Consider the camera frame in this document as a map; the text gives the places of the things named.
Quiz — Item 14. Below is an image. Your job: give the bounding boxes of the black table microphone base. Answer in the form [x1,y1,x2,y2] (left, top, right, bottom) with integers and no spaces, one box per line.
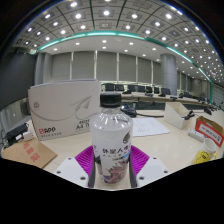
[203,105,214,116]

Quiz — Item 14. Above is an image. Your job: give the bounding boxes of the long curved conference desk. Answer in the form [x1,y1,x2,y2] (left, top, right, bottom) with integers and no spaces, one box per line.
[99,89,221,111]

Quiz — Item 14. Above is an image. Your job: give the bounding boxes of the black power adapter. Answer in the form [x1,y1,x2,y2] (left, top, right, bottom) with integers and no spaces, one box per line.
[4,122,31,144]

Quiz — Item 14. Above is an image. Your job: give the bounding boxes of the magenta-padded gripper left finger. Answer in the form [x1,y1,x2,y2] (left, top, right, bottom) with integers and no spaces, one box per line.
[53,144,97,189]

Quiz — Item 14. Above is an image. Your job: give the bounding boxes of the white printed paper sheet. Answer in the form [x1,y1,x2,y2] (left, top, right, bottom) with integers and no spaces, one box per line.
[131,116,171,138]

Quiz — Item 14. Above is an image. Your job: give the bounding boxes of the large white paper carton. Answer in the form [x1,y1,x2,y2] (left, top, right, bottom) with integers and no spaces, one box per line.
[27,78,103,141]

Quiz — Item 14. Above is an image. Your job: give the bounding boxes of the row of black office chairs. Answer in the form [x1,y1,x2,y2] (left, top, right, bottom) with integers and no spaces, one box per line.
[101,82,173,96]

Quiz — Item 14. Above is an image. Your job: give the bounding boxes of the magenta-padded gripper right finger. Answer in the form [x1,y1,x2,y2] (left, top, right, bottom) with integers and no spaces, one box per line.
[127,144,171,189]

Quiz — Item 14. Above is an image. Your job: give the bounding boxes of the brown envelope red print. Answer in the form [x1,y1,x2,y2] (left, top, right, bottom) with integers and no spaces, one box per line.
[0,137,58,169]

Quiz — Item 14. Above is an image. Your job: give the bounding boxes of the small open beige box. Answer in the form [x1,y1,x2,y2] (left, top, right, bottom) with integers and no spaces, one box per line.
[163,101,196,130]

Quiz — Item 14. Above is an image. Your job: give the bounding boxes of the clear printed-label water bottle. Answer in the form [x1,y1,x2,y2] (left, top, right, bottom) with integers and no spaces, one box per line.
[89,92,134,185]

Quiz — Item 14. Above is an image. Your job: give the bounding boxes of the black clip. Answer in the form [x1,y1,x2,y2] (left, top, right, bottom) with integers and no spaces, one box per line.
[182,110,196,121]

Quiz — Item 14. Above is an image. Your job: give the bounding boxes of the round ceiling lights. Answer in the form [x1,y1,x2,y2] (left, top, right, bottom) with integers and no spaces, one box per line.
[13,0,224,84]

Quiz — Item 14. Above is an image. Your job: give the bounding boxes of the flat cardboard box red label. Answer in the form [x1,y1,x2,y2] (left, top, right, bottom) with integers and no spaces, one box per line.
[194,115,224,148]

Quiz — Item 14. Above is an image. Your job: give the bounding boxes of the black desk telephone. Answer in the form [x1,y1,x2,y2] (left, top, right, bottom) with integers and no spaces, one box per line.
[120,103,138,118]

